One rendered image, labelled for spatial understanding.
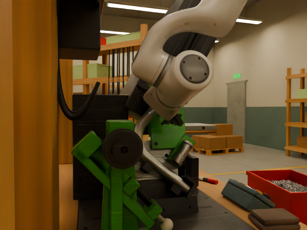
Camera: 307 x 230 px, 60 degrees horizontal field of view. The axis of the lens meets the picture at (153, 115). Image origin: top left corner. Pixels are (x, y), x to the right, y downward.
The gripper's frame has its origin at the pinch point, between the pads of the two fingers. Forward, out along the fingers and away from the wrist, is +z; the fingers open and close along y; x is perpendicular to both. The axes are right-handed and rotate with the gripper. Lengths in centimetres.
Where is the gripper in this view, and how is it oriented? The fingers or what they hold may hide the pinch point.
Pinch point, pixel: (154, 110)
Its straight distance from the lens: 80.8
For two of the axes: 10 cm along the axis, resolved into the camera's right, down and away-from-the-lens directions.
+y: -7.3, -6.8, -0.2
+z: -2.4, 2.4, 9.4
